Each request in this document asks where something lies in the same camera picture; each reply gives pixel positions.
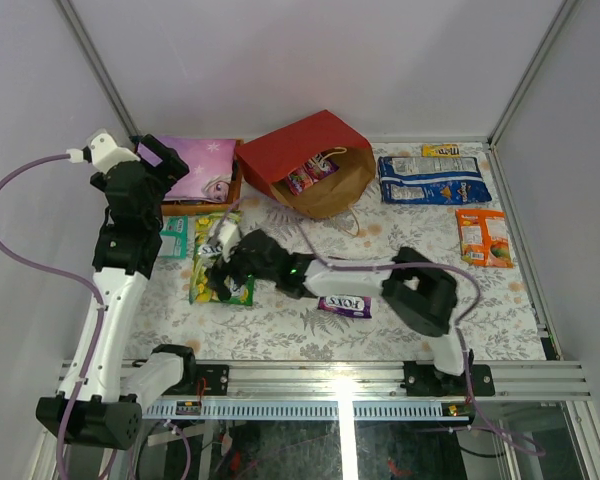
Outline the orange plastic tray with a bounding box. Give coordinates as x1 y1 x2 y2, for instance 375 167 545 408
156 135 243 216

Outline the yellow M&M candy packet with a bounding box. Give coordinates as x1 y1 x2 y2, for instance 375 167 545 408
421 143 461 158

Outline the red brown paper bag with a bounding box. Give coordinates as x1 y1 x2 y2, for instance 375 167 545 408
236 110 376 220

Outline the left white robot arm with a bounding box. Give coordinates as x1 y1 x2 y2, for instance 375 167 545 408
36 132 199 450

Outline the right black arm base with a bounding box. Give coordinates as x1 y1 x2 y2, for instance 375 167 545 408
400 357 495 397

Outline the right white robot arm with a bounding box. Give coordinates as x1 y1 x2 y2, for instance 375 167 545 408
205 224 472 395

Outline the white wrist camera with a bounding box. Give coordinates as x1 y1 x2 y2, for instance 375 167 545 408
209 221 242 263
66 130 140 174

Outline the floral patterned table mat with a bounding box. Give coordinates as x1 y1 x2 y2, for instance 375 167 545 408
88 141 548 362

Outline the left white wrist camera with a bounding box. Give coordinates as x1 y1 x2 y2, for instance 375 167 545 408
66 130 140 174

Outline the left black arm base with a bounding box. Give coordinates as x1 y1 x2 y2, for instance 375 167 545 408
143 344 230 397

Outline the blue Doritos chip bag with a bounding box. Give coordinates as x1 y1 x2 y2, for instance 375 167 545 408
377 156 492 206

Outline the purple Frozen fabric cloth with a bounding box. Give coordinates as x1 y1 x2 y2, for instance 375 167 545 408
157 135 236 203

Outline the aluminium front rail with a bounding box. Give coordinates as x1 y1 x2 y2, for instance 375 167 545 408
197 360 592 402

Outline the green yellow snack packet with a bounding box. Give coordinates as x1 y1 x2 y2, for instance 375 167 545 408
193 211 242 265

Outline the purple Fox's berries packet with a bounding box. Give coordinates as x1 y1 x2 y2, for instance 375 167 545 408
318 295 372 319

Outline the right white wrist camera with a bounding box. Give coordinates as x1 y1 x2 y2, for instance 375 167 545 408
209 221 242 263

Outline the orange snack packet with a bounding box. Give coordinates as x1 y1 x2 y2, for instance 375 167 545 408
455 209 513 268

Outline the teal red snack packet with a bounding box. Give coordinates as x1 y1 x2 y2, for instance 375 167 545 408
158 216 188 259

